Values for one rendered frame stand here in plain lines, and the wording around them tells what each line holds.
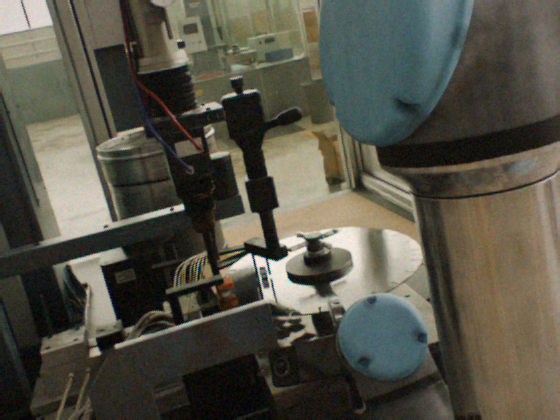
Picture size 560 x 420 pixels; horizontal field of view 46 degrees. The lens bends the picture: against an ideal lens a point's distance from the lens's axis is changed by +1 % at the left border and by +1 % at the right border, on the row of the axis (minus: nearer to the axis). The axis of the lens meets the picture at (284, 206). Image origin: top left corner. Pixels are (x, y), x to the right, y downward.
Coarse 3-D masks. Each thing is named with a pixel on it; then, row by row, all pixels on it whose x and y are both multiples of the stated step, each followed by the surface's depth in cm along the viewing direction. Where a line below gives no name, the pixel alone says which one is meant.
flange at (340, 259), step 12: (324, 252) 104; (336, 252) 106; (348, 252) 106; (288, 264) 106; (300, 264) 105; (312, 264) 103; (324, 264) 103; (336, 264) 102; (348, 264) 102; (300, 276) 101; (312, 276) 100; (324, 276) 100
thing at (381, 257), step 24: (288, 240) 120; (336, 240) 115; (360, 240) 112; (384, 240) 110; (408, 240) 108; (240, 264) 113; (264, 264) 111; (360, 264) 103; (384, 264) 101; (408, 264) 99; (240, 288) 103; (264, 288) 101; (288, 288) 99; (312, 288) 98; (336, 288) 96; (360, 288) 94; (384, 288) 93; (288, 312) 92; (312, 312) 90
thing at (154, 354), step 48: (144, 0) 84; (144, 48) 89; (192, 96) 93; (192, 144) 93; (192, 192) 95; (144, 336) 83; (192, 336) 83; (240, 336) 85; (432, 336) 97; (96, 384) 81; (144, 384) 83; (192, 384) 98; (240, 384) 100; (336, 384) 93
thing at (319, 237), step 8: (312, 232) 105; (320, 232) 104; (328, 232) 105; (336, 232) 106; (304, 240) 104; (312, 240) 103; (320, 240) 102; (288, 248) 102; (296, 248) 102; (312, 248) 103; (320, 248) 103; (328, 248) 100
